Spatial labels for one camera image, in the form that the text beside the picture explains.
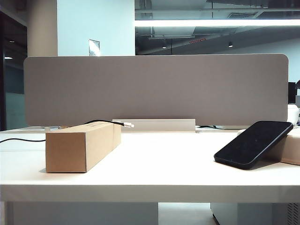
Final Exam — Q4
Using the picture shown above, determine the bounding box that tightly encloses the black charging cable white plug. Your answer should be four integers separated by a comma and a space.
0, 120, 136, 144

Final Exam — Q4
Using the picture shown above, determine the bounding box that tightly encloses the black smartphone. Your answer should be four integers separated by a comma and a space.
213, 120, 294, 170

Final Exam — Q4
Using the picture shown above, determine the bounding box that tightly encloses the grey fabric desk divider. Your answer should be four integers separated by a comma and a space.
23, 53, 290, 128

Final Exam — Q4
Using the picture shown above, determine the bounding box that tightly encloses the long brown cardboard box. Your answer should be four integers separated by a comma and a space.
45, 123, 122, 173

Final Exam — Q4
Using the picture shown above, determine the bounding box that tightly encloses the white table underframe panel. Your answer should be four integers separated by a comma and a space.
4, 201, 159, 225

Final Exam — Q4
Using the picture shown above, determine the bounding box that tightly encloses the white rounded appliance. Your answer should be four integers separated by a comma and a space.
287, 104, 300, 127

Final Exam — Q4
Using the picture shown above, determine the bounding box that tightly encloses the dark computer monitor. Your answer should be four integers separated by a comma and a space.
288, 82, 297, 104

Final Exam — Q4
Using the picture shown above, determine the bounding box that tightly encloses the beige pulp tray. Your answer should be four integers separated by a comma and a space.
236, 135, 300, 166

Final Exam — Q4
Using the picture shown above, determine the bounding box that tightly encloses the white desk cable flap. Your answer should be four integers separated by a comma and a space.
112, 119, 196, 133

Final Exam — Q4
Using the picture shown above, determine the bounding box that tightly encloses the silver framed wall sign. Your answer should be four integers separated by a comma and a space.
88, 39, 101, 57

